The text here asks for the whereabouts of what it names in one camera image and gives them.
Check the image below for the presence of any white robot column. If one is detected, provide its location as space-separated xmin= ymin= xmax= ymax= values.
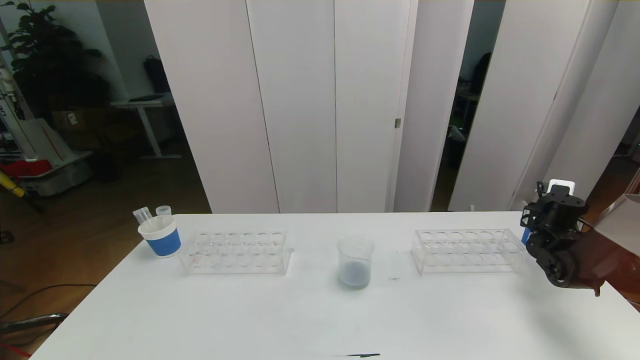
xmin=0 ymin=50 xmax=38 ymax=162

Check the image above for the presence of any clear acrylic test tube rack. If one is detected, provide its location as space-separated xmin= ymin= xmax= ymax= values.
xmin=411 ymin=228 xmax=528 ymax=275
xmin=180 ymin=229 xmax=295 ymax=275

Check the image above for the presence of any white machine with red line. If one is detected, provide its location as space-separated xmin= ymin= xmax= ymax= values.
xmin=17 ymin=118 xmax=96 ymax=197

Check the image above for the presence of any grey metal chair leg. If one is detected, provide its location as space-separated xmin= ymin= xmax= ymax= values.
xmin=0 ymin=313 xmax=71 ymax=335

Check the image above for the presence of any yellow tool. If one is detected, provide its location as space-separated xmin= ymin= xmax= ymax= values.
xmin=0 ymin=170 xmax=28 ymax=199

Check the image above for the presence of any black backpack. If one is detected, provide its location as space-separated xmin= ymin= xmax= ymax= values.
xmin=143 ymin=56 xmax=172 ymax=96

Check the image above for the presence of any brown cardboard box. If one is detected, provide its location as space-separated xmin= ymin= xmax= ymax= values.
xmin=52 ymin=109 xmax=101 ymax=132

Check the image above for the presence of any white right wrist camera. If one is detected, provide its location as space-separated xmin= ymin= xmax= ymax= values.
xmin=548 ymin=179 xmax=576 ymax=197

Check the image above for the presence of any black floor cable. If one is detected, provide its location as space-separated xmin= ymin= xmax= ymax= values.
xmin=0 ymin=284 xmax=98 ymax=321

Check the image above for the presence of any brown metal stand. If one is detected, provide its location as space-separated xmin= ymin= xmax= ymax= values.
xmin=625 ymin=167 xmax=640 ymax=198

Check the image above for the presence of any dark green potted plant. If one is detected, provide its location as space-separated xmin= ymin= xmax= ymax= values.
xmin=2 ymin=0 xmax=113 ymax=120

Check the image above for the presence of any clear plastic beaker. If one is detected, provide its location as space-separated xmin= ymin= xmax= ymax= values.
xmin=336 ymin=234 xmax=375 ymax=290

